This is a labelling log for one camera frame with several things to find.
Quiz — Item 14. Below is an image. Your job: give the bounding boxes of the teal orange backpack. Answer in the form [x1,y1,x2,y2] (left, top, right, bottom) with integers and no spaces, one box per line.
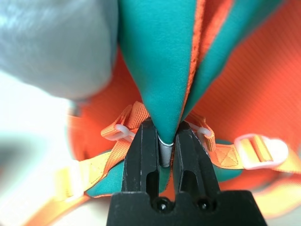
[30,0,301,226]

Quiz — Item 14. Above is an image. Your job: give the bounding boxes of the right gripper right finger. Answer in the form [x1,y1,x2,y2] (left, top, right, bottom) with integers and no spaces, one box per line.
[173,121,222,196]

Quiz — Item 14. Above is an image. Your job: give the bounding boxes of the grey white plush shark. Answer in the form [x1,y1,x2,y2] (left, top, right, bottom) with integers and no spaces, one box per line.
[0,0,118,102]

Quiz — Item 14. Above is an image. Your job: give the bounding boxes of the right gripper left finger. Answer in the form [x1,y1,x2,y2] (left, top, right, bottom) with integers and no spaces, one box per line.
[121,117,162,196]

